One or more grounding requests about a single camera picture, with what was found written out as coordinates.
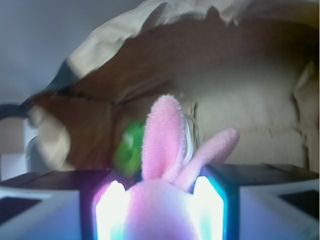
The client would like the brown paper bag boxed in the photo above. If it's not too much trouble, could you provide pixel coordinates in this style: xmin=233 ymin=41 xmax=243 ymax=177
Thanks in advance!
xmin=26 ymin=0 xmax=320 ymax=172

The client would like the pink plush bunny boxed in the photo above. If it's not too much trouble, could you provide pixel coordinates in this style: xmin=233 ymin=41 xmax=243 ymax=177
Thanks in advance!
xmin=122 ymin=95 xmax=240 ymax=240

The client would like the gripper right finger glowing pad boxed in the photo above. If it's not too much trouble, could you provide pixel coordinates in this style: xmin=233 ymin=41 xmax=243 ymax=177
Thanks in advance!
xmin=193 ymin=163 xmax=320 ymax=240

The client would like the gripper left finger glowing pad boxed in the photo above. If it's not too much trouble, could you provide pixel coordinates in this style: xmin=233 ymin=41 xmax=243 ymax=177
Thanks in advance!
xmin=0 ymin=168 xmax=128 ymax=240

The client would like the green plush toy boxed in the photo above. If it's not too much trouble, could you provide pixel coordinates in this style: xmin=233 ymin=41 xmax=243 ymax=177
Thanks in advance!
xmin=112 ymin=122 xmax=145 ymax=178

